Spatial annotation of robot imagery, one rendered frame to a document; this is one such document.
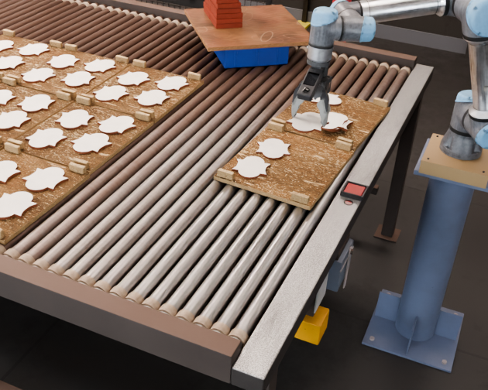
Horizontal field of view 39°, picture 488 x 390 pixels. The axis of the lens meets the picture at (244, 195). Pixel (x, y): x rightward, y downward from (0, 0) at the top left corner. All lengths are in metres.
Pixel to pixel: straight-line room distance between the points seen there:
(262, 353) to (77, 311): 0.49
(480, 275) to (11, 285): 2.37
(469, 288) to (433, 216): 0.84
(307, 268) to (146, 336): 0.51
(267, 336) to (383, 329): 1.45
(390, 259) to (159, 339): 2.01
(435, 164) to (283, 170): 0.56
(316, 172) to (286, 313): 0.68
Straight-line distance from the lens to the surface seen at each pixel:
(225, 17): 3.20
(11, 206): 2.16
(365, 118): 2.72
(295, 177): 2.28
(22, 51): 3.25
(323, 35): 2.08
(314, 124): 2.17
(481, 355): 3.17
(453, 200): 2.66
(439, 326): 3.13
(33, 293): 1.88
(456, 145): 2.57
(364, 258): 3.50
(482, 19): 2.21
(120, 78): 2.93
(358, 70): 3.20
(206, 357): 1.67
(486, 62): 2.30
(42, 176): 2.29
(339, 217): 2.15
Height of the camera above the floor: 2.15
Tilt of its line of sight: 34 degrees down
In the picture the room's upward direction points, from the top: 3 degrees clockwise
